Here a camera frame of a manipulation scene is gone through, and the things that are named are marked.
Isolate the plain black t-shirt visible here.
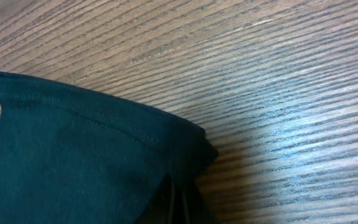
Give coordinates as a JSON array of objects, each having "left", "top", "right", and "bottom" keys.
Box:
[{"left": 0, "top": 72, "right": 218, "bottom": 224}]

